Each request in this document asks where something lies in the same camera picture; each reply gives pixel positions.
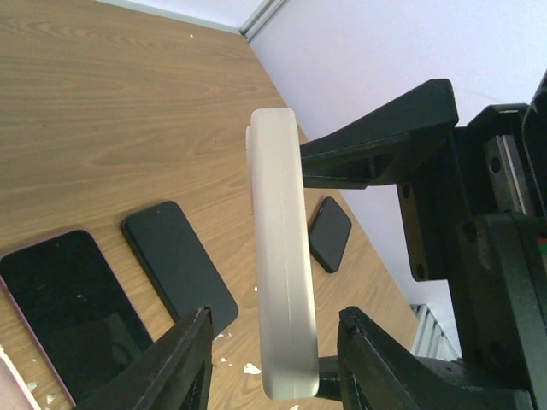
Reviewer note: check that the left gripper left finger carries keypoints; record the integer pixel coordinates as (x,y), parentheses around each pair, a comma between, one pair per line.
(174,373)

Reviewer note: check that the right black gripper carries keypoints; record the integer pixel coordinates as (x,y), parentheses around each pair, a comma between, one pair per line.
(474,214)

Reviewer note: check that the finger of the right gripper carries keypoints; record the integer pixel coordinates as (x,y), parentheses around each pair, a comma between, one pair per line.
(385,146)

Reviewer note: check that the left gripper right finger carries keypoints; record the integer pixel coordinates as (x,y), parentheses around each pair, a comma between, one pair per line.
(377,372)

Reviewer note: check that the purple black phone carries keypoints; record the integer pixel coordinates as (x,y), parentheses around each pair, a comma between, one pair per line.
(76,310)

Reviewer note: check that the black phone from blue case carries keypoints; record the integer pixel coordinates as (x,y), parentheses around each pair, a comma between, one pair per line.
(177,264)

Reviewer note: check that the pink phone case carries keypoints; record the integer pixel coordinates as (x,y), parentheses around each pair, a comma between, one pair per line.
(14,392)

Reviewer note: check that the phone in black case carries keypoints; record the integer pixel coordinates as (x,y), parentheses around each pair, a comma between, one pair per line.
(329,234)

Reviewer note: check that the white debris flakes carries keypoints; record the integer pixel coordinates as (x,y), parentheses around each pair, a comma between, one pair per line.
(47,392)

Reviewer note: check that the aluminium front rail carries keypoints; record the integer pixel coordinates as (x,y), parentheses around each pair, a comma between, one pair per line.
(430,340)

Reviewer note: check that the right aluminium corner post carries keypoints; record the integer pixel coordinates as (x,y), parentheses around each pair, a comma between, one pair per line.
(266,11)

